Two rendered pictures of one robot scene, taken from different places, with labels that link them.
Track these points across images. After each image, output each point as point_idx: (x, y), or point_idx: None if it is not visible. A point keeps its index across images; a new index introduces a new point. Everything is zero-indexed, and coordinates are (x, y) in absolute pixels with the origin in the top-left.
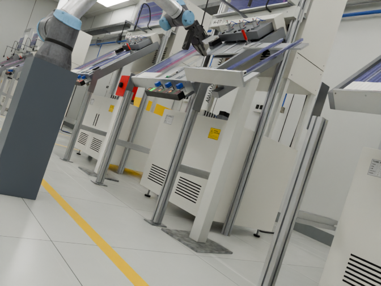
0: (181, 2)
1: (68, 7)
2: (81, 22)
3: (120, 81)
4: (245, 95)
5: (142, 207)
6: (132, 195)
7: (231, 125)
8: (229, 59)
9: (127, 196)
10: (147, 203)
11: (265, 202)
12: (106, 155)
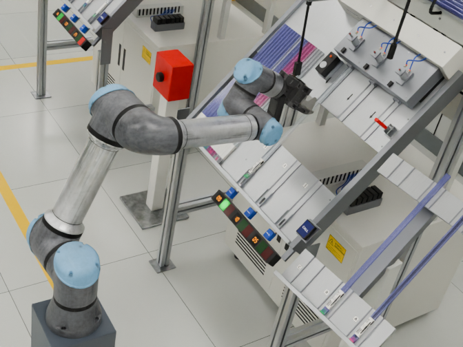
0: (253, 76)
1: (67, 215)
2: (98, 261)
3: (157, 65)
4: (377, 294)
5: (235, 332)
6: (216, 278)
7: None
8: (353, 184)
9: (209, 290)
10: (242, 300)
11: (426, 289)
12: (165, 233)
